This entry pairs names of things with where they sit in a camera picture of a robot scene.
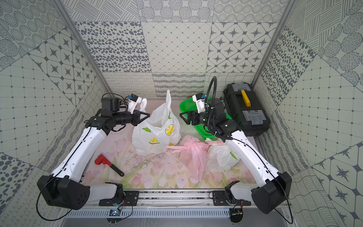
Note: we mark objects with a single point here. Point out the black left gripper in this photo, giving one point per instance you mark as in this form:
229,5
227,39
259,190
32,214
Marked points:
135,117

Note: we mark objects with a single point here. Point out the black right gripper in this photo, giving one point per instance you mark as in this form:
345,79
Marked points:
190,114

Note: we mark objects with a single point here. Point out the pink patterned plastic bag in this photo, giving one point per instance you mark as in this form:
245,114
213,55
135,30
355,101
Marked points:
193,153

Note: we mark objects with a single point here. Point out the white lemon print bag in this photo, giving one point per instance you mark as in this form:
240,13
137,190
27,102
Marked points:
221,158

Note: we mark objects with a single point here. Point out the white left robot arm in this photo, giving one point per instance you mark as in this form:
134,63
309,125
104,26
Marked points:
62,188

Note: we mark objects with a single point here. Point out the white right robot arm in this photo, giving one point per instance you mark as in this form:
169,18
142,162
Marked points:
272,186

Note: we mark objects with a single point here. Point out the green plastic basket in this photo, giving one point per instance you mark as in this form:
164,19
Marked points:
187,106

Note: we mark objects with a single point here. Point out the floral pink table mat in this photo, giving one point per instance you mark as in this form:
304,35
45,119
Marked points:
160,171

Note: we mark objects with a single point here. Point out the black plastic toolbox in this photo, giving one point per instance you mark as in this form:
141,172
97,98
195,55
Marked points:
245,109

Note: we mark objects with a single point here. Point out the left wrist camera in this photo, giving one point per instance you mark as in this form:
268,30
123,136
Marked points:
133,101

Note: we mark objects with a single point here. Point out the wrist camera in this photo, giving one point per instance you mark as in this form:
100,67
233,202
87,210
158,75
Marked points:
133,101
199,100

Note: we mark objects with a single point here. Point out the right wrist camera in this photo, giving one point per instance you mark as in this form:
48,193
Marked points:
199,100

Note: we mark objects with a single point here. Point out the red handled tool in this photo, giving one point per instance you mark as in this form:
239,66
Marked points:
101,159

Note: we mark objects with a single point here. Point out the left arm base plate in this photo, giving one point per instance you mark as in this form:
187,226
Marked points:
130,197

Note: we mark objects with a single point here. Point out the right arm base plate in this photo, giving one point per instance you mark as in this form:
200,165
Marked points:
222,198

